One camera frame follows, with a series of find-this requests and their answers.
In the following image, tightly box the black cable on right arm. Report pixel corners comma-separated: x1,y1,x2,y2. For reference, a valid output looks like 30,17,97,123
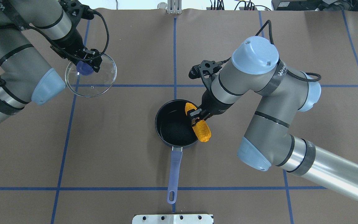
216,20,322,82

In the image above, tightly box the glass lid with blue knob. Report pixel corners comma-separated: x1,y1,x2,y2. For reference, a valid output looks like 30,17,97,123
64,54,117,98

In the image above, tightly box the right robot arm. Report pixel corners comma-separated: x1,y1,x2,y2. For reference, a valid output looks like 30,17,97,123
189,36,358,202

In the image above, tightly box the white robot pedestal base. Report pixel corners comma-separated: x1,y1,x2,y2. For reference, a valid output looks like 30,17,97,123
132,214,214,224

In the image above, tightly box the dark blue saucepan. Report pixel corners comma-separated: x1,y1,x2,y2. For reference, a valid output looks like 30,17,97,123
154,99,198,204

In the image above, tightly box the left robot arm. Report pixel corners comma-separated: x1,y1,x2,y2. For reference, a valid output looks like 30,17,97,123
0,0,102,123

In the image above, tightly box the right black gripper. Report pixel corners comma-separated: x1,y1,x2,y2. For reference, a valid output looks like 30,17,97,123
189,91,233,126

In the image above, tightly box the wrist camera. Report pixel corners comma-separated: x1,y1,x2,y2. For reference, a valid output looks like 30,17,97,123
58,0,88,21
188,60,225,79

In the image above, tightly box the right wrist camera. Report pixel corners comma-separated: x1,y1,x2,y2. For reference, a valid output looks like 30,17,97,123
188,60,225,79

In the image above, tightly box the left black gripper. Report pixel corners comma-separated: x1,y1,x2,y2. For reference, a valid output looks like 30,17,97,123
51,36,102,73

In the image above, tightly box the yellow plastic corn cob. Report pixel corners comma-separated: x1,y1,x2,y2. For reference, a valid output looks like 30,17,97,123
185,102,212,142

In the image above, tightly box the aluminium frame post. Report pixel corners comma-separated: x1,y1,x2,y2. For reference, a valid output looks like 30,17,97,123
167,0,182,14

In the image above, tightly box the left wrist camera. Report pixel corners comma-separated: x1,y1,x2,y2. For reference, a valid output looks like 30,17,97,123
58,0,88,21

